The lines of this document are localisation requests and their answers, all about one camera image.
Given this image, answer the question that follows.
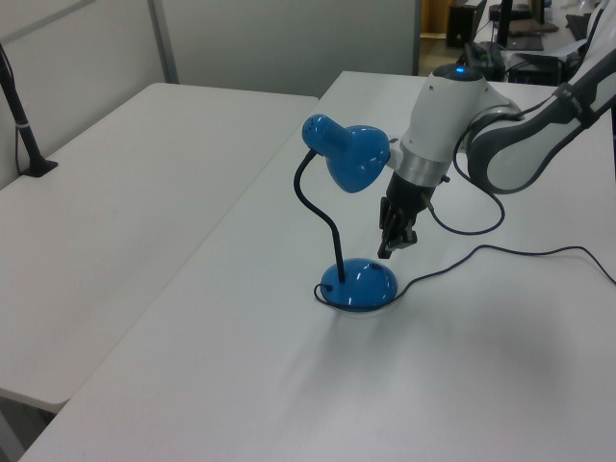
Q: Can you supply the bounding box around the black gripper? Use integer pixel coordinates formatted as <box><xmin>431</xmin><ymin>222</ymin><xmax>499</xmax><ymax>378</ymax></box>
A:
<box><xmin>376</xmin><ymin>170</ymin><xmax>437</xmax><ymax>262</ymax></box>

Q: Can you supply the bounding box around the blue gooseneck desk lamp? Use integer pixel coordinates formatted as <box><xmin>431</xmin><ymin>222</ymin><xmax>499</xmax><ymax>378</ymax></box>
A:
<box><xmin>293</xmin><ymin>114</ymin><xmax>399</xmax><ymax>312</ymax></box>

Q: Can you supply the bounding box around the black device with green light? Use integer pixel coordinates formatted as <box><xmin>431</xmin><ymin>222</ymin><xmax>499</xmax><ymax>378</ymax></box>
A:
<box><xmin>462</xmin><ymin>41</ymin><xmax>507</xmax><ymax>82</ymax></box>

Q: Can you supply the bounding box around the black equipment box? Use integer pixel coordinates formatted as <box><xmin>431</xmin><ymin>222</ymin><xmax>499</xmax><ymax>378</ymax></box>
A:
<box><xmin>504</xmin><ymin>53</ymin><xmax>581</xmax><ymax>89</ymax></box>

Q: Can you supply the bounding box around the grey partition panel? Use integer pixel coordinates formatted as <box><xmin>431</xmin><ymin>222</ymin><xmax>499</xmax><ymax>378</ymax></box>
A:
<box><xmin>170</xmin><ymin>0</ymin><xmax>424</xmax><ymax>93</ymax></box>

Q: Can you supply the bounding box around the black computer tower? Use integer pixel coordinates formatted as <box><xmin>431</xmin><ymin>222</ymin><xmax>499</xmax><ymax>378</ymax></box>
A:
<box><xmin>446</xmin><ymin>1</ymin><xmax>488</xmax><ymax>49</ymax></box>

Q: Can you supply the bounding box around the black monitor stand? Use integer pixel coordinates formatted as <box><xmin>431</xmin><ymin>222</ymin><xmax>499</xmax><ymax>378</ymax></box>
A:
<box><xmin>489</xmin><ymin>0</ymin><xmax>546</xmax><ymax>52</ymax></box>

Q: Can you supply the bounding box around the white adjacent table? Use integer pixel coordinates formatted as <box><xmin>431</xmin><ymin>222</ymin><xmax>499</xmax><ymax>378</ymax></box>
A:
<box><xmin>0</xmin><ymin>82</ymin><xmax>321</xmax><ymax>406</ymax></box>

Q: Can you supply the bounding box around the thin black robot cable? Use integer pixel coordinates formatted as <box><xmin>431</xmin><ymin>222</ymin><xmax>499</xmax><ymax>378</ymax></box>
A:
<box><xmin>425</xmin><ymin>127</ymin><xmax>506</xmax><ymax>237</ymax></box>

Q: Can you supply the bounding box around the black lamp power cable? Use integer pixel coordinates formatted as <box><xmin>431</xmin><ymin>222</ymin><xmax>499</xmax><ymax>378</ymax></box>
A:
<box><xmin>312</xmin><ymin>245</ymin><xmax>616</xmax><ymax>315</ymax></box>

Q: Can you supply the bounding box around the aluminium partition post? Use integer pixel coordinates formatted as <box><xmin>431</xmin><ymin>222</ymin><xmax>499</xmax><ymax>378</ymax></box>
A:
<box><xmin>145</xmin><ymin>0</ymin><xmax>180</xmax><ymax>84</ymax></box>

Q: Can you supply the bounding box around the black camera pole with clamp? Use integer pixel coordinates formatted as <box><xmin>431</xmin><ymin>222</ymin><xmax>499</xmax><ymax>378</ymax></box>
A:
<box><xmin>0</xmin><ymin>41</ymin><xmax>60</xmax><ymax>179</ymax></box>

